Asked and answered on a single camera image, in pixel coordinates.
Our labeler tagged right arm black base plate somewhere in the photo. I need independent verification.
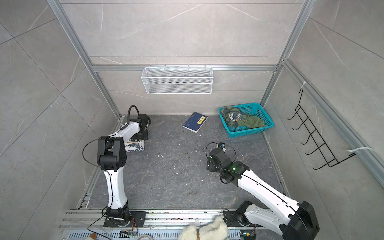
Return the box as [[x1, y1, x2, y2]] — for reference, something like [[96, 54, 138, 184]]
[[222, 210, 250, 227]]

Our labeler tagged aluminium mounting rail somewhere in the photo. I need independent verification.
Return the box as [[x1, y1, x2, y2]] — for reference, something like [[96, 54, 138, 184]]
[[58, 209, 271, 240]]

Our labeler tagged white wire mesh shelf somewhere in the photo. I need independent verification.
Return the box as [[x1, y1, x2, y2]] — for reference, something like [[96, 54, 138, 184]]
[[141, 67, 214, 95]]

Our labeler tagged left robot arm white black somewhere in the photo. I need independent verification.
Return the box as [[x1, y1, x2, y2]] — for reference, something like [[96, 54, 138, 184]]
[[94, 105, 151, 227]]

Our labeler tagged black wire hook rack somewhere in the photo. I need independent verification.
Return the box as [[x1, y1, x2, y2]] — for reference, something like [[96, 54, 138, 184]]
[[287, 89, 356, 171]]

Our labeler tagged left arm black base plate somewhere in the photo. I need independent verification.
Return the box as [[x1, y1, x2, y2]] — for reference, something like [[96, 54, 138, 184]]
[[103, 211, 147, 228]]

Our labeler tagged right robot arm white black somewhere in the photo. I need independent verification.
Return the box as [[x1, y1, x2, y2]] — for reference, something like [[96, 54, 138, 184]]
[[205, 143, 320, 240]]

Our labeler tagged white fluffy plush toy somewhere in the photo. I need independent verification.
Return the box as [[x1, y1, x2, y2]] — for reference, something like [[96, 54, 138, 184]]
[[178, 216, 228, 240]]

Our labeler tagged white tank top navy trim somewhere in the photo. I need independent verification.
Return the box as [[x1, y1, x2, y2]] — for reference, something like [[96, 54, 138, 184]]
[[125, 140, 145, 153]]

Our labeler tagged navy blue book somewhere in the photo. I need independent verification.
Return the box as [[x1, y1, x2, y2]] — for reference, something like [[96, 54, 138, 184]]
[[183, 112, 208, 133]]

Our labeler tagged green tank top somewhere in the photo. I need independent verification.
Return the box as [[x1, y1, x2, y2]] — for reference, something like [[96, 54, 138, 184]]
[[220, 106, 267, 129]]

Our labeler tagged teal plastic basket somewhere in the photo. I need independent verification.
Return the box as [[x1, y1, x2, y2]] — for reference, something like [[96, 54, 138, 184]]
[[218, 103, 275, 138]]

